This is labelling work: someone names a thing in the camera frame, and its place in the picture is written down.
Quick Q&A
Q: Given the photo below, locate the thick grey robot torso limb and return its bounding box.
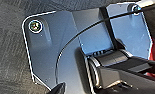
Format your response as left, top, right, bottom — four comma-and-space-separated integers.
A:
80, 46, 155, 94

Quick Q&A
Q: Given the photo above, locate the thin black cable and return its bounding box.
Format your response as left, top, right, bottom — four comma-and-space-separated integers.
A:
54, 5, 155, 85

